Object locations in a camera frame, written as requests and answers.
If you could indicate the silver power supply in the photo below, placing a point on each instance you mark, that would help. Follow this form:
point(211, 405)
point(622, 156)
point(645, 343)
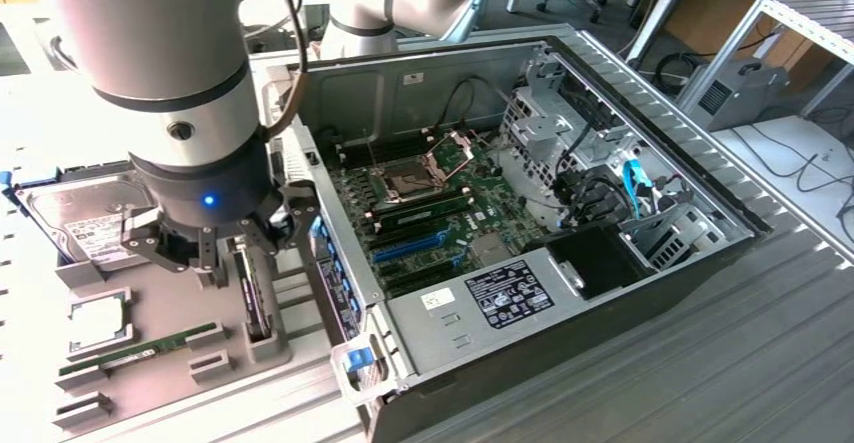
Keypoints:
point(467, 333)

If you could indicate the small metal disk bay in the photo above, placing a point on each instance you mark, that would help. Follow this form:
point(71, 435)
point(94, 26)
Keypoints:
point(668, 243)

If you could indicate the silver hard disk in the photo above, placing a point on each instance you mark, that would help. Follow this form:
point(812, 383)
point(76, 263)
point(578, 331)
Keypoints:
point(87, 223)

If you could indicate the grey parts rack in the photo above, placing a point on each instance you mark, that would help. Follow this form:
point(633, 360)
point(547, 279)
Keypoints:
point(167, 363)

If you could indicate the open black PC case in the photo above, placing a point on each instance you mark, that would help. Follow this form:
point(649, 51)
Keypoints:
point(601, 338)

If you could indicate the silver CPU chip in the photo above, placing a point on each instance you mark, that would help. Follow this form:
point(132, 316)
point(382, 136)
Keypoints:
point(100, 320)

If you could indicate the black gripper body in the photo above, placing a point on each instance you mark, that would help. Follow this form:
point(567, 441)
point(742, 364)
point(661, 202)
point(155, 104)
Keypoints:
point(200, 188)

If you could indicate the green motherboard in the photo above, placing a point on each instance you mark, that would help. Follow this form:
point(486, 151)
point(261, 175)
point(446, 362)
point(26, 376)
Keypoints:
point(494, 203)

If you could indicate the blue case latch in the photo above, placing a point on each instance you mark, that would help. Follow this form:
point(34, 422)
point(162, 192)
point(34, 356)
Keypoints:
point(357, 359)

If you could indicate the perforated metal disk bay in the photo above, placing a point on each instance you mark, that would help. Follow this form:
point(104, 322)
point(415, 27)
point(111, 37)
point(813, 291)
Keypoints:
point(534, 133)

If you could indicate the green RAM stick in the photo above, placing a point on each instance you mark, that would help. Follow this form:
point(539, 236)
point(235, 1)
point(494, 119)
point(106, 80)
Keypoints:
point(134, 353)

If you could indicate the small chair base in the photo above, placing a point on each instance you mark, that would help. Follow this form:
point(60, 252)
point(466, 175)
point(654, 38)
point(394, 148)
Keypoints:
point(594, 3)

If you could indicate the graphics card with metal bracket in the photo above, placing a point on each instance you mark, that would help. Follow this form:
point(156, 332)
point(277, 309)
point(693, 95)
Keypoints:
point(254, 303)

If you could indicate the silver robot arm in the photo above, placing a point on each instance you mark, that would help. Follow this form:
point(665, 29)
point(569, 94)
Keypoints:
point(167, 38)

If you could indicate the thin locking lever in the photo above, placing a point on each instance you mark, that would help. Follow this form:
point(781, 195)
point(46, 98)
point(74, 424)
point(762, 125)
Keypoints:
point(373, 148)

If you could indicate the installed RAM stick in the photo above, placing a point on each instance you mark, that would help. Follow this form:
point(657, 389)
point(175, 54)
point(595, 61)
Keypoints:
point(421, 215)

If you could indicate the blue disk carrier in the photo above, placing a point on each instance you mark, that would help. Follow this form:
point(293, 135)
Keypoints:
point(7, 179)

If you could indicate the CPU socket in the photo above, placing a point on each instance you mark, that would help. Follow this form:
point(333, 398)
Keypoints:
point(407, 183)

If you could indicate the aluminium frame shelf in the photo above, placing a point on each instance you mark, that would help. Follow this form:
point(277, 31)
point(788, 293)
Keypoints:
point(801, 13)

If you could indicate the grey tower computer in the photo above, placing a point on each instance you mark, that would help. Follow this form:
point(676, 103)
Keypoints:
point(741, 93)

